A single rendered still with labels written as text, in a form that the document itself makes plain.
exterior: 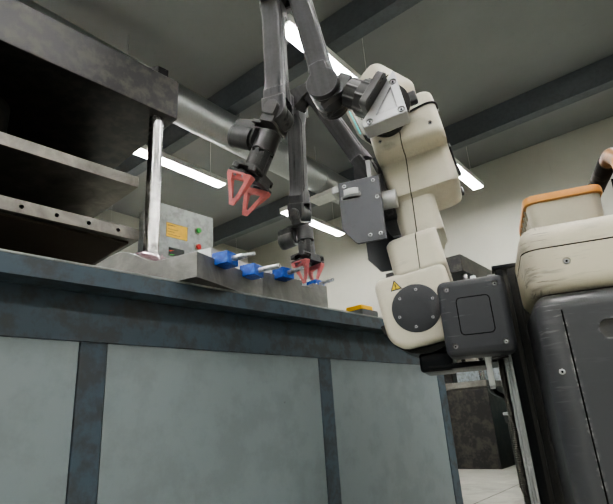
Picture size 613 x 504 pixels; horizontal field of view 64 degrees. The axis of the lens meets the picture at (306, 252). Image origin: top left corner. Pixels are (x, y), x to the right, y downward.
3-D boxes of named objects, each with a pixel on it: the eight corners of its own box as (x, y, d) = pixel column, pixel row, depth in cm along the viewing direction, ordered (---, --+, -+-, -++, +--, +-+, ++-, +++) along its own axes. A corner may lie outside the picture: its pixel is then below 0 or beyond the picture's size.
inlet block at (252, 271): (285, 279, 114) (284, 257, 116) (274, 274, 110) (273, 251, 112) (238, 288, 119) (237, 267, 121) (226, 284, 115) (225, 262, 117)
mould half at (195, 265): (263, 300, 120) (261, 258, 124) (196, 276, 98) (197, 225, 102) (112, 328, 140) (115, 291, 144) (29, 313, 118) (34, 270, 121)
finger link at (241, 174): (214, 197, 111) (230, 161, 112) (229, 209, 117) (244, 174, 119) (239, 204, 108) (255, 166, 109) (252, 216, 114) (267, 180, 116)
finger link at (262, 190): (223, 204, 114) (238, 169, 116) (237, 215, 121) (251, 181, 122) (247, 211, 112) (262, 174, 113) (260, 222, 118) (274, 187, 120)
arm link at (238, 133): (279, 99, 114) (293, 119, 122) (239, 93, 119) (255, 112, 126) (260, 144, 112) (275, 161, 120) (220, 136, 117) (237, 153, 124)
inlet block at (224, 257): (261, 268, 105) (260, 244, 107) (248, 262, 100) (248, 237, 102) (211, 279, 110) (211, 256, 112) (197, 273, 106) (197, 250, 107)
